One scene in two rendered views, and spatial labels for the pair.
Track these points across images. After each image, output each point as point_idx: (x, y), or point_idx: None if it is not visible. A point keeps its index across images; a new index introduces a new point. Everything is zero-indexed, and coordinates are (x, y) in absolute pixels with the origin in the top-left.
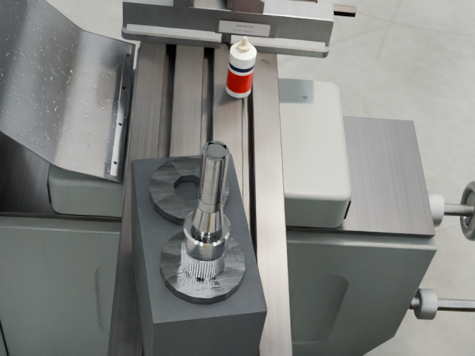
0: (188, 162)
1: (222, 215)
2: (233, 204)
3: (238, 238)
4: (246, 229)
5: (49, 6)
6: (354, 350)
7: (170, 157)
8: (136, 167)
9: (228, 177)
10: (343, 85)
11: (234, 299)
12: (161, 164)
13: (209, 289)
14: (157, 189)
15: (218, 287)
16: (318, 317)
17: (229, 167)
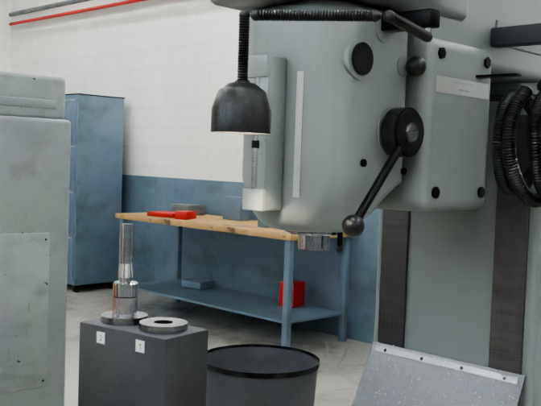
0: (177, 325)
1: (118, 270)
2: (137, 331)
3: (120, 327)
4: (120, 329)
5: None
6: None
7: (192, 333)
8: (201, 328)
9: (153, 334)
10: None
11: (98, 320)
12: (192, 330)
13: (111, 312)
14: (176, 319)
15: (108, 312)
16: None
17: (158, 336)
